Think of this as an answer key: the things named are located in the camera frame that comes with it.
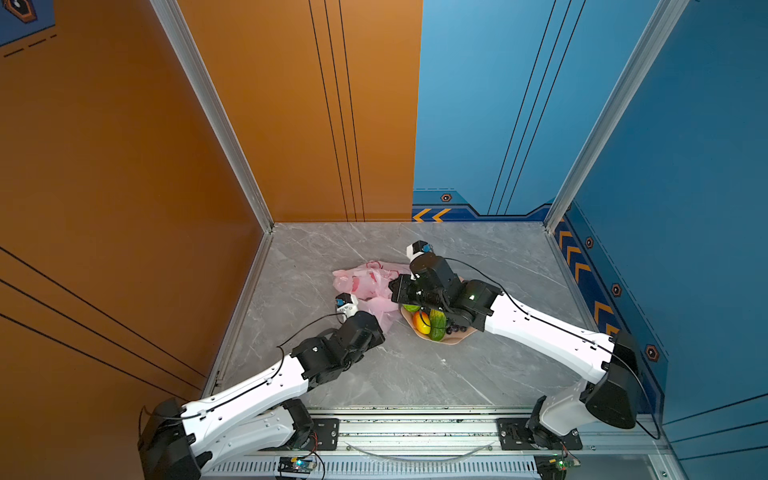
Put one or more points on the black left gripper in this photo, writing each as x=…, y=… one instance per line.
x=378, y=337

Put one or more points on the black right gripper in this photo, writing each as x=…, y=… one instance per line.
x=399, y=295

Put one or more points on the green yellow cucumber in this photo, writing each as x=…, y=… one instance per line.
x=438, y=323

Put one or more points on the red yellow mango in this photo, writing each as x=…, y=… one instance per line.
x=421, y=323

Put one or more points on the pink printed plastic bag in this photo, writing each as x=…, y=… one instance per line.
x=369, y=283

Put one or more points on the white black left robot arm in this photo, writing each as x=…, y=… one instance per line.
x=187, y=441

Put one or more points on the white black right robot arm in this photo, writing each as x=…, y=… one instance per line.
x=609, y=389

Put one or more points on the dark purple grape bunch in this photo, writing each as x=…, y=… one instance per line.
x=453, y=328

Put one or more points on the beige wavy fruit plate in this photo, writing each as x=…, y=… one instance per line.
x=438, y=297

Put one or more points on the left green circuit board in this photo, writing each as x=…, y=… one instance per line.
x=297, y=467

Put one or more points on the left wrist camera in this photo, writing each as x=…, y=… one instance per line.
x=346, y=304

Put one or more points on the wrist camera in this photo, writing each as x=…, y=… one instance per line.
x=346, y=304
x=418, y=249

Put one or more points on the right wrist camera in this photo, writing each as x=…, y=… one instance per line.
x=418, y=249

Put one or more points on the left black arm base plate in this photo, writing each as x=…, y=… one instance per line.
x=323, y=436

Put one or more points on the aluminium front rail frame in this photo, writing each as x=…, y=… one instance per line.
x=458, y=443

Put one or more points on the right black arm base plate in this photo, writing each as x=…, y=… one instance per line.
x=513, y=434

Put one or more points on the right aluminium corner post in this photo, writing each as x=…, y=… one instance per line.
x=654, y=36

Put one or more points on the aluminium corner post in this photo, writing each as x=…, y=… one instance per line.
x=654, y=36
x=177, y=31

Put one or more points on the left aluminium corner post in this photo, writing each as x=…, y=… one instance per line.
x=177, y=31

